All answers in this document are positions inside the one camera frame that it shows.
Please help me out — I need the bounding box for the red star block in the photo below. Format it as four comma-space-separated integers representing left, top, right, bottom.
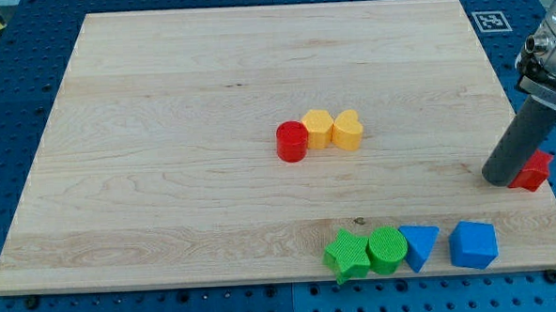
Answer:
508, 149, 553, 192

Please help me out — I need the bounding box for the white fiducial marker tag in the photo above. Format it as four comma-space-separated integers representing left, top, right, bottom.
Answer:
471, 10, 512, 33

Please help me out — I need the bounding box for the yellow hexagon block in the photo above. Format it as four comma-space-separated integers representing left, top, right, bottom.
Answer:
301, 109, 334, 149

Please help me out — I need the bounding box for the green star block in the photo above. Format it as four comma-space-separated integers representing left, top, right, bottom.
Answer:
323, 228, 370, 285

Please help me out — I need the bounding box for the blue triangle block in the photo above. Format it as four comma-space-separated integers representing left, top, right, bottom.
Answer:
398, 225, 440, 273

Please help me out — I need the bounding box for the wooden board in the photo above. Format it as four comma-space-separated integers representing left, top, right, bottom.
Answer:
0, 0, 556, 296

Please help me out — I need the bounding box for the red cylinder block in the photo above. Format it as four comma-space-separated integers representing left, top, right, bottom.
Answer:
276, 120, 308, 163

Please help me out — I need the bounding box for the yellow heart block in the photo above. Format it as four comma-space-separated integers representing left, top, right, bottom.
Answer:
332, 109, 364, 151

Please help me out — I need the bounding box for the blue cube block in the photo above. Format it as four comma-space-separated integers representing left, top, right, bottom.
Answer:
449, 220, 499, 270

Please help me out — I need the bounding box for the green cylinder block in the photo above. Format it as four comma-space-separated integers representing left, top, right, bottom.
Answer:
366, 226, 409, 275

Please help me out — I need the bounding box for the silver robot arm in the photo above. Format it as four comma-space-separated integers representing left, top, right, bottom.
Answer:
515, 0, 556, 110

